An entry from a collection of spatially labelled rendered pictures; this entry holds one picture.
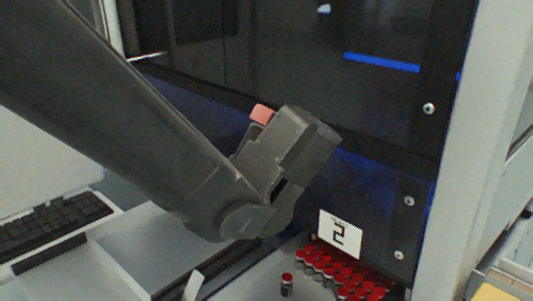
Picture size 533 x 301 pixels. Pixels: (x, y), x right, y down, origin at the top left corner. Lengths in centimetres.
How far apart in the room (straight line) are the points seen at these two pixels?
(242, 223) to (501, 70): 33
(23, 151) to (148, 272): 54
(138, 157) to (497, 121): 41
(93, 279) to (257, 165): 59
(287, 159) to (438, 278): 37
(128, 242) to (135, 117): 74
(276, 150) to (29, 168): 98
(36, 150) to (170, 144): 101
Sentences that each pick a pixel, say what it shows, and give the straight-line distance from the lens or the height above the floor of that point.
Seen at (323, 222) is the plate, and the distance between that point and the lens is 74.
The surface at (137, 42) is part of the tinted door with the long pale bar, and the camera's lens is 107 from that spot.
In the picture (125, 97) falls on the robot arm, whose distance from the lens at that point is 23.
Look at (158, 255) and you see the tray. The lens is 91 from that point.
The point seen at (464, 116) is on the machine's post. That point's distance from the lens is 54.
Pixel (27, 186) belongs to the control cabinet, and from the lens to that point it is 128.
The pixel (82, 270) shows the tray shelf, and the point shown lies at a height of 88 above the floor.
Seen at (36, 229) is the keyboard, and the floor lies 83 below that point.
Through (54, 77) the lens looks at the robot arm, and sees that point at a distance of 21.
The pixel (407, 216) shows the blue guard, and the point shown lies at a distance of 64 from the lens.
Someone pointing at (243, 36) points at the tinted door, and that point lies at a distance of 75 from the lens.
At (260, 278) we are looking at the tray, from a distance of 83.
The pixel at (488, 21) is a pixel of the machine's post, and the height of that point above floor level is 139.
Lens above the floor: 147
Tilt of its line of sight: 27 degrees down
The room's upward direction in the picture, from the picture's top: straight up
